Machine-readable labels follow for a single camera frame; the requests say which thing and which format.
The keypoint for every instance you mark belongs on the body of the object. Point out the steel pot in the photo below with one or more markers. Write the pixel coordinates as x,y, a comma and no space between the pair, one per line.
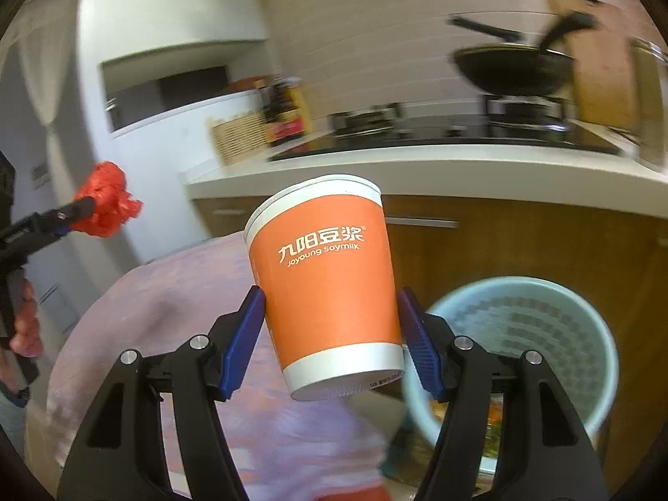
652,104

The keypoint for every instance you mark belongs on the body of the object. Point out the person's left hand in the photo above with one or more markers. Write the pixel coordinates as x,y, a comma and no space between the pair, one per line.
28,323

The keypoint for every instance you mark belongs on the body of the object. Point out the white kitchen countertop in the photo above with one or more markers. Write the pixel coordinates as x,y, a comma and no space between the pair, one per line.
469,167

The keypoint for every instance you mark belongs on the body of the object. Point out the dark sauce bottle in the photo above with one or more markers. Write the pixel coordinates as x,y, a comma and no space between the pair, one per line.
284,115

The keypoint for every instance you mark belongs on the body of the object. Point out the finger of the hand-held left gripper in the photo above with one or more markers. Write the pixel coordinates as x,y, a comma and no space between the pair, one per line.
70,214

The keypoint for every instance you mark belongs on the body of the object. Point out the black gas stove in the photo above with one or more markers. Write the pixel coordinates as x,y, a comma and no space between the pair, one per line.
417,138

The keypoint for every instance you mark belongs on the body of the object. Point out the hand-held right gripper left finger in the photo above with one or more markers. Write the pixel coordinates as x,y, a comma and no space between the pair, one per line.
245,334

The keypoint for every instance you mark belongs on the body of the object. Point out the beige plastic basket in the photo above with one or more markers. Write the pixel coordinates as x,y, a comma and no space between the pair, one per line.
240,135

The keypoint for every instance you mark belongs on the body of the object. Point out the black wok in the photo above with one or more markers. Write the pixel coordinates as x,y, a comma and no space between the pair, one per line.
511,70

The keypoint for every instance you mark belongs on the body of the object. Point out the pink patterned tablecloth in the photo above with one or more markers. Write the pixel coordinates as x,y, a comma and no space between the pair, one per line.
156,297

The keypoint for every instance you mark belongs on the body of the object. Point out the light blue trash bin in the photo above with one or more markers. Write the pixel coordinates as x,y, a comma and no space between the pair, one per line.
589,323

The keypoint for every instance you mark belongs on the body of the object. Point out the red plastic bag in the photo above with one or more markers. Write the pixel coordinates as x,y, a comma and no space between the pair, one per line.
107,203

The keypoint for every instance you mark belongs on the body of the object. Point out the wooden cutting board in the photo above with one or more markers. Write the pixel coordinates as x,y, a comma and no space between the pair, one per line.
605,73

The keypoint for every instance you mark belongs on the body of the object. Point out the orange paper cup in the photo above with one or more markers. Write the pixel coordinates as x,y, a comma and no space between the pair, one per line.
323,292

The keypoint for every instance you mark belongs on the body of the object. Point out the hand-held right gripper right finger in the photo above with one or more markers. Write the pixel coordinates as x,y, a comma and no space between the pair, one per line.
417,344

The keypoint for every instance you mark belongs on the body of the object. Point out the wooden kitchen cabinet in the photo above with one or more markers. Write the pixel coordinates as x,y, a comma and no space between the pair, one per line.
522,240

